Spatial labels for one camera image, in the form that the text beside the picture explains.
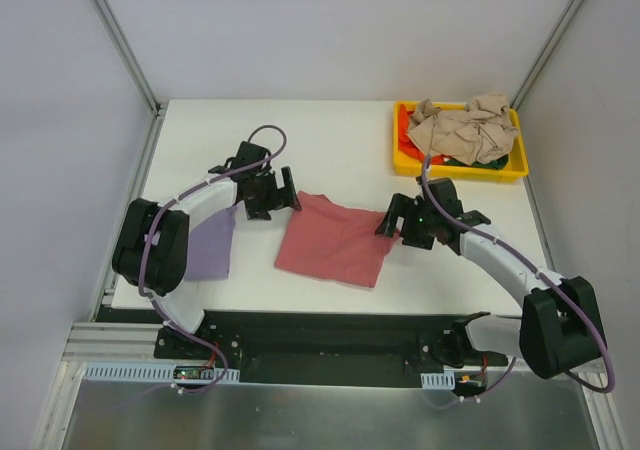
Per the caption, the beige crumpled t shirt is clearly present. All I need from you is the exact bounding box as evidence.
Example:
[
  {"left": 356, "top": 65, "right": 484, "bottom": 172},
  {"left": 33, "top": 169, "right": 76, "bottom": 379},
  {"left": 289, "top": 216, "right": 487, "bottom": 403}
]
[{"left": 407, "top": 93, "right": 519, "bottom": 166}]

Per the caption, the aluminium corner post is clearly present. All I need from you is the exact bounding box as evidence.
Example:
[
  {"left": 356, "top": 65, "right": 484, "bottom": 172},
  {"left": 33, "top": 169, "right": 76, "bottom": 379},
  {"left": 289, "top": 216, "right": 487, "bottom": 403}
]
[
  {"left": 75, "top": 0, "right": 169, "bottom": 117},
  {"left": 511, "top": 0, "right": 588, "bottom": 111}
]

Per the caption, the aluminium front frame rail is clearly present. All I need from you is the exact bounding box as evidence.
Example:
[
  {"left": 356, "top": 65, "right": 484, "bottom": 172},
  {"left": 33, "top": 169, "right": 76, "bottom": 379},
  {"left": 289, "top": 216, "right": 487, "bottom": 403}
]
[{"left": 62, "top": 321, "right": 604, "bottom": 371}]

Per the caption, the folded lavender t shirt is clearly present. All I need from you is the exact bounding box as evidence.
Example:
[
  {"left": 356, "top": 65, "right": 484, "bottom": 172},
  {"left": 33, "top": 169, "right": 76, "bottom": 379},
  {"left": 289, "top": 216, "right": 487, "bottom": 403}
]
[{"left": 184, "top": 206, "right": 237, "bottom": 282}]

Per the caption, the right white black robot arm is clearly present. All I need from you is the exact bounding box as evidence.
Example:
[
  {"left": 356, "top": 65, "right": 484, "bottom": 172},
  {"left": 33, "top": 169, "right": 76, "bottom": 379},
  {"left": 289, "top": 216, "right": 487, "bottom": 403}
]
[{"left": 375, "top": 179, "right": 610, "bottom": 379}]

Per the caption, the white cable duct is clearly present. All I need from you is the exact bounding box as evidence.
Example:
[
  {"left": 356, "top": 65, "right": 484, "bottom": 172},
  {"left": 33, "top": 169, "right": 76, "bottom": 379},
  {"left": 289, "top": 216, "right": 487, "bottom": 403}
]
[
  {"left": 84, "top": 363, "right": 240, "bottom": 386},
  {"left": 420, "top": 370, "right": 456, "bottom": 391}
]

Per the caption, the right white cable duct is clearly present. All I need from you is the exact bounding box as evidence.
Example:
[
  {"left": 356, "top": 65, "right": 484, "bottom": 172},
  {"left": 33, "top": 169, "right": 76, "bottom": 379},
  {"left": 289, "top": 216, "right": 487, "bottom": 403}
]
[{"left": 420, "top": 370, "right": 456, "bottom": 391}]

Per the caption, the pink red t shirt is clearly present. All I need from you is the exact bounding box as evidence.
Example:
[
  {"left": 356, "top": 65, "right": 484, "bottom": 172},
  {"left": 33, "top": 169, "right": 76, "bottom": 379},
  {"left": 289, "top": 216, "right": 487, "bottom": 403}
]
[{"left": 274, "top": 191, "right": 399, "bottom": 288}]

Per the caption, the left aluminium corner post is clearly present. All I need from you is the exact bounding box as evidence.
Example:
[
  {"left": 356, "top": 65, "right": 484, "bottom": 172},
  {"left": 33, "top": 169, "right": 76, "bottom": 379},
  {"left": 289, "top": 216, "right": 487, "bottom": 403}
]
[{"left": 75, "top": 0, "right": 169, "bottom": 117}]

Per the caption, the orange t shirt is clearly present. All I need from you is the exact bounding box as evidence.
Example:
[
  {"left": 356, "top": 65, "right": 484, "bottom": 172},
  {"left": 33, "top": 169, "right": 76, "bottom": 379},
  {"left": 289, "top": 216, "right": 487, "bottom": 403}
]
[{"left": 396, "top": 105, "right": 425, "bottom": 162}]

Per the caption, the left white cable duct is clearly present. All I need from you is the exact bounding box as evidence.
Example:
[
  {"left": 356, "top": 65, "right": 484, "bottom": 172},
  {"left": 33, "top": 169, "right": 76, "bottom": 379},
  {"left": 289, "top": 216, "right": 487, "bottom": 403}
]
[{"left": 84, "top": 363, "right": 240, "bottom": 386}]

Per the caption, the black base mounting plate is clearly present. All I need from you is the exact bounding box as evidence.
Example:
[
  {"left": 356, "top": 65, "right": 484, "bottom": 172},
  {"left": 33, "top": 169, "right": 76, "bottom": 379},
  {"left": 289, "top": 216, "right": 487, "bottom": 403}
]
[{"left": 94, "top": 307, "right": 521, "bottom": 389}]

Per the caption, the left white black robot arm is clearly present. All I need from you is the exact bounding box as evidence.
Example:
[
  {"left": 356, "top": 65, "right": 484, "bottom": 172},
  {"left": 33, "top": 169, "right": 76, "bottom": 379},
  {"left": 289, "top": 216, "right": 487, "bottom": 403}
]
[{"left": 111, "top": 141, "right": 302, "bottom": 359}]

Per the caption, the right aluminium corner post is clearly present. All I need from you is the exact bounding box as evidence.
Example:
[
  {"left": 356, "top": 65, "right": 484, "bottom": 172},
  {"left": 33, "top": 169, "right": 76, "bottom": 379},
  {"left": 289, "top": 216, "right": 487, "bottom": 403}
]
[{"left": 511, "top": 0, "right": 588, "bottom": 111}]

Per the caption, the green t shirt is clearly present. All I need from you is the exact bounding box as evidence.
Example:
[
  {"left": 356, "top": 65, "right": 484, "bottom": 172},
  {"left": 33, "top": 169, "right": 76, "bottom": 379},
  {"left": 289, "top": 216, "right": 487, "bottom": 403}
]
[{"left": 444, "top": 154, "right": 509, "bottom": 171}]

